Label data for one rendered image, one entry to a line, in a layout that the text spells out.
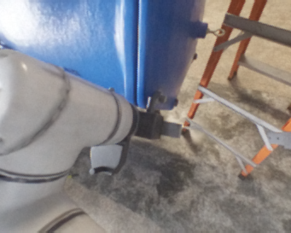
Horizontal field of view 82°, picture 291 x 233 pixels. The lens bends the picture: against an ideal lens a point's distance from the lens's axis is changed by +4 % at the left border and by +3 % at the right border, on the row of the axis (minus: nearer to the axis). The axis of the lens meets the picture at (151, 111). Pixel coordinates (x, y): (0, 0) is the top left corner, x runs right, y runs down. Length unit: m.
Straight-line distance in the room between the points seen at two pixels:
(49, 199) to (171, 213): 1.01
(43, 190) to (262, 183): 1.20
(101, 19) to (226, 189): 1.10
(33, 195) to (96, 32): 0.32
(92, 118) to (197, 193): 1.05
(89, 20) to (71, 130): 0.29
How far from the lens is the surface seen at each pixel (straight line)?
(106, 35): 0.40
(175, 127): 0.33
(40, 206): 0.20
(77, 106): 0.17
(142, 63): 0.35
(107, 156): 0.29
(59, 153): 0.18
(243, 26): 0.68
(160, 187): 1.18
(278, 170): 1.34
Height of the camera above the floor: 1.17
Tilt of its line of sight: 59 degrees down
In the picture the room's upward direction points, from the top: 16 degrees counter-clockwise
